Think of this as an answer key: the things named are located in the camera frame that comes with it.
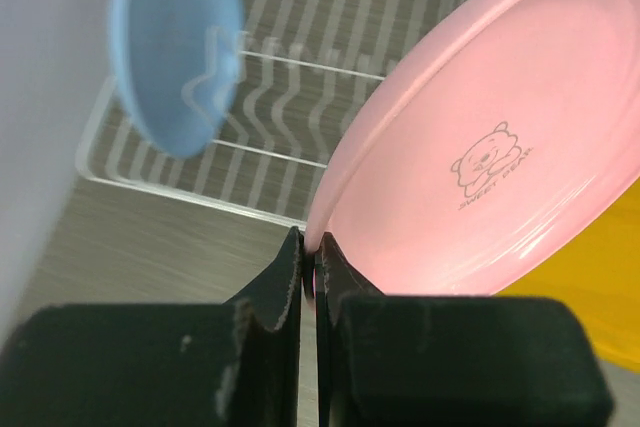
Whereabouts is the pink plate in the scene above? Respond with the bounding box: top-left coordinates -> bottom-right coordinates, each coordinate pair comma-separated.
305,0 -> 639,295

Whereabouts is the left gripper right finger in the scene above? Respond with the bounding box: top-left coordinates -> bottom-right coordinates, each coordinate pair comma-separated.
314,234 -> 614,426

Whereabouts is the yellow clip file folder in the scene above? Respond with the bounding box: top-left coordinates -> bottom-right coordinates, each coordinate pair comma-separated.
500,183 -> 640,373

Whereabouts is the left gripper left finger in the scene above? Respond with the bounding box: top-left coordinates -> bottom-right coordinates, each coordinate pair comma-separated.
1,229 -> 303,426

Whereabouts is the white wire dish rack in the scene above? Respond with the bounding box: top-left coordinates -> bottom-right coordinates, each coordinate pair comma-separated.
77,17 -> 405,226

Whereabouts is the blue plate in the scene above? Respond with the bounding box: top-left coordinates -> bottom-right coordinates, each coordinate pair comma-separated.
108,0 -> 244,158

